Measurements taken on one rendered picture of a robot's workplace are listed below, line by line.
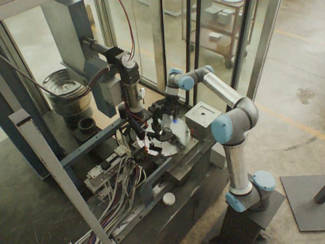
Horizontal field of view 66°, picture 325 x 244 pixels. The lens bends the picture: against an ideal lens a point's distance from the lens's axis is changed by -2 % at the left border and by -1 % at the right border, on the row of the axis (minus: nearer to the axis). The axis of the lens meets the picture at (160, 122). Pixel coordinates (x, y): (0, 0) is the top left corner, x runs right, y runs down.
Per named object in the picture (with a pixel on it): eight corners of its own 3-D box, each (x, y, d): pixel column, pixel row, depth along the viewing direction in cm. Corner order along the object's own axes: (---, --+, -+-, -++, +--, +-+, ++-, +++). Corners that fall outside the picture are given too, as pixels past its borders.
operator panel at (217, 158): (232, 136, 177) (235, 122, 166) (246, 144, 172) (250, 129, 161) (209, 161, 164) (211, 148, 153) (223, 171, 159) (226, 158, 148)
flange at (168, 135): (169, 142, 152) (169, 139, 150) (152, 139, 154) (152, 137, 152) (173, 128, 159) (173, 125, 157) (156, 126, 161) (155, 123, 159)
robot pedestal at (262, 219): (271, 238, 199) (304, 195, 144) (244, 282, 181) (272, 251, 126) (228, 206, 219) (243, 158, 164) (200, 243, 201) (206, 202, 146)
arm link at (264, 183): (275, 193, 136) (283, 181, 126) (257, 205, 132) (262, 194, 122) (259, 177, 143) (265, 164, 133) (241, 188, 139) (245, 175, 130)
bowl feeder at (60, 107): (83, 98, 216) (69, 62, 189) (105, 114, 201) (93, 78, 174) (51, 118, 202) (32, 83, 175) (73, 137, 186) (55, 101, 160)
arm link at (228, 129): (263, 205, 129) (250, 110, 107) (240, 220, 124) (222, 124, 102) (246, 192, 139) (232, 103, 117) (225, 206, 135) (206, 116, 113)
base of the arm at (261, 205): (273, 197, 145) (278, 189, 138) (261, 216, 138) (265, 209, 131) (250, 182, 152) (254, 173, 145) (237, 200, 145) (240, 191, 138)
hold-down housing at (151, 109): (157, 125, 145) (155, 98, 130) (162, 129, 142) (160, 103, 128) (150, 129, 143) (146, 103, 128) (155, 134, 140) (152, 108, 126)
